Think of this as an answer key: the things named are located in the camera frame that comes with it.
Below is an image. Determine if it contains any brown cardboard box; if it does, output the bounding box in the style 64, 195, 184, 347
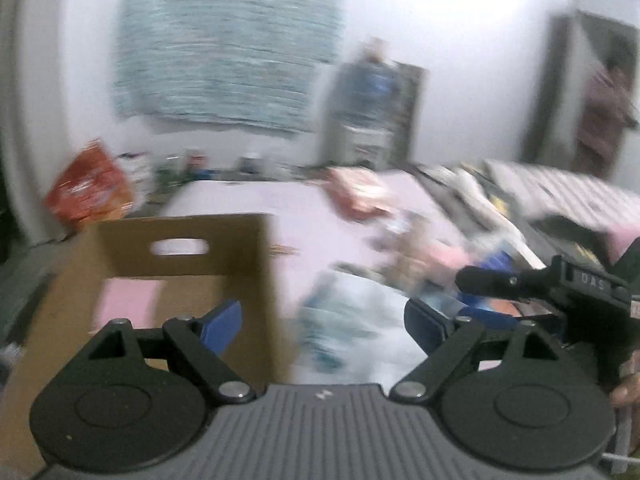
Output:
0, 213, 296, 478

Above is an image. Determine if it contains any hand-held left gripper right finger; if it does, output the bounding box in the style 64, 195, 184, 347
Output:
389, 299, 567, 404

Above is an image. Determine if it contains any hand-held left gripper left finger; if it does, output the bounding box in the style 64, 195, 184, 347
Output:
89, 301, 256, 404

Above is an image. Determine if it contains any teal woven wall mat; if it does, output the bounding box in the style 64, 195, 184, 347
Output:
112, 0, 351, 135

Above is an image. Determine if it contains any white cabinet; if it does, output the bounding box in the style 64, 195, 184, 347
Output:
320, 40, 426, 171

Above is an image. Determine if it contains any pink wet wipes packet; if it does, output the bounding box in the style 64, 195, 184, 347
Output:
325, 167, 396, 223

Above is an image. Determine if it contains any white and blue cloth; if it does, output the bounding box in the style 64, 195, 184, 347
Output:
292, 265, 431, 388

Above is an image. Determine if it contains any pink bed sheet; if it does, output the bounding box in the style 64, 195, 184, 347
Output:
100, 167, 481, 333

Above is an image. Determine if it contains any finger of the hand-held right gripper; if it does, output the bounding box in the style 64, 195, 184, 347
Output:
456, 265, 557, 303
462, 296, 563, 323

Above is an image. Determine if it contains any person's right hand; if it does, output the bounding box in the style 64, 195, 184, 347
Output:
609, 373, 640, 409

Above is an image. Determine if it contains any red snack bag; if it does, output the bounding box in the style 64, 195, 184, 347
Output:
44, 137, 135, 233

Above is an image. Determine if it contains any dark door frame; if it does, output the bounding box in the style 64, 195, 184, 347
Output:
522, 10, 640, 171

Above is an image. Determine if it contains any striped beige blanket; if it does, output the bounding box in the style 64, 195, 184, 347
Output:
482, 159, 640, 233

